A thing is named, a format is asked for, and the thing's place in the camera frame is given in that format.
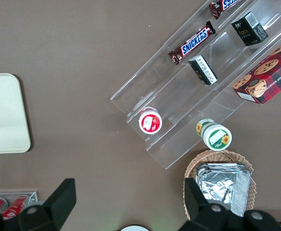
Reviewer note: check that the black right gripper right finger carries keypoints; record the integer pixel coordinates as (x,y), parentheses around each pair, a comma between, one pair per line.
(195,204)

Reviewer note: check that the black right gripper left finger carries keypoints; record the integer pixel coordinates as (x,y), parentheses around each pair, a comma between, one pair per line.
(58,199)

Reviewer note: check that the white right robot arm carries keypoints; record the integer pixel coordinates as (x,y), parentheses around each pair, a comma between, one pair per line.
(135,228)

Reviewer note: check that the aluminium foil tray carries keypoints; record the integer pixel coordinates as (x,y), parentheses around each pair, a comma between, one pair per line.
(217,190)

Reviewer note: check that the light tan wicker basket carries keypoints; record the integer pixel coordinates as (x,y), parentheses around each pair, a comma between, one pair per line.
(227,156)

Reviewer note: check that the beige rectangular tray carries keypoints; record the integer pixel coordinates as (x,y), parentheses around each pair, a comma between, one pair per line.
(5,115)

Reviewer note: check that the clear acrylic bottle rack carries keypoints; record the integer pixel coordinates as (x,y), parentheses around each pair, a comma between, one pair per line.
(33,196)

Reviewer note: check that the green lid yogurt cup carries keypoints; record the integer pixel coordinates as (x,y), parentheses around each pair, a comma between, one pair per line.
(217,138)

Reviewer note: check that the red lid yogurt cup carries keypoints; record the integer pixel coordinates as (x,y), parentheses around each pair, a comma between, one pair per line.
(150,122)

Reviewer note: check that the clear acrylic step shelf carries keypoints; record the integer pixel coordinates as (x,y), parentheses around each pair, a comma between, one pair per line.
(154,79)

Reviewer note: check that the small black carton box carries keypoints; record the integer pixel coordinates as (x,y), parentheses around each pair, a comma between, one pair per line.
(250,29)
(203,69)

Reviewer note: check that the red tartan cookie box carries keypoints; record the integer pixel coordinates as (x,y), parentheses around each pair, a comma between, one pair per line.
(270,79)

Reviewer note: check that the Snickers chocolate bar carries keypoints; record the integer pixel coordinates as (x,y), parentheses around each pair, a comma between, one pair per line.
(224,6)
(193,42)

